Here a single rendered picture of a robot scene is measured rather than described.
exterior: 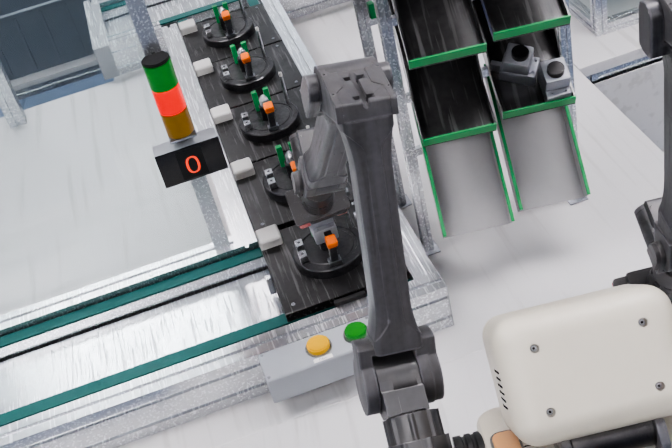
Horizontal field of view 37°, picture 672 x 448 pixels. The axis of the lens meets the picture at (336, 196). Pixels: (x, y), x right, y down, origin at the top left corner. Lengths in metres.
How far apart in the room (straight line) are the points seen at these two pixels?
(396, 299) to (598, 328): 0.25
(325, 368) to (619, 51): 1.21
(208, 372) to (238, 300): 0.22
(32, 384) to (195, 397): 0.33
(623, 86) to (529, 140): 0.73
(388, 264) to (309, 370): 0.56
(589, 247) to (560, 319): 0.87
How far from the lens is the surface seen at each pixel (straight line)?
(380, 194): 1.22
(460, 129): 1.80
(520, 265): 2.01
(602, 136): 2.32
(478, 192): 1.91
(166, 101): 1.81
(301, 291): 1.89
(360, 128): 1.20
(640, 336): 1.19
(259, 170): 2.21
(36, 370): 2.04
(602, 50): 2.61
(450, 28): 1.74
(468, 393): 1.81
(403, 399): 1.29
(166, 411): 1.87
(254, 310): 1.96
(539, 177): 1.94
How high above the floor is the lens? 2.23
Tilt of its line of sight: 37 degrees down
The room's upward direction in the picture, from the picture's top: 14 degrees counter-clockwise
